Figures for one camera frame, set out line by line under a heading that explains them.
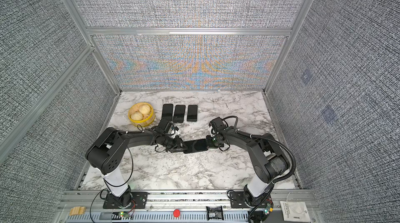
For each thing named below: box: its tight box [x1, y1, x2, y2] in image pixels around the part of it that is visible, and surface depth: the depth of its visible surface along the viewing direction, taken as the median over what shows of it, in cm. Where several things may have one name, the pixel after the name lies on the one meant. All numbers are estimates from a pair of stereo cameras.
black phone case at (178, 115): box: [172, 104, 186, 123], surface depth 108 cm
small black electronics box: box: [205, 205, 224, 221], surface depth 70 cm
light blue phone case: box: [186, 104, 198, 122], surface depth 108 cm
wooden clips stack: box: [68, 206, 86, 216], surface depth 71 cm
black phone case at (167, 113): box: [161, 103, 174, 122], surface depth 109 cm
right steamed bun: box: [139, 104, 151, 116], surface depth 104 cm
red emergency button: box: [172, 208, 181, 218], surface depth 70 cm
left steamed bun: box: [130, 112, 144, 121], surface depth 99 cm
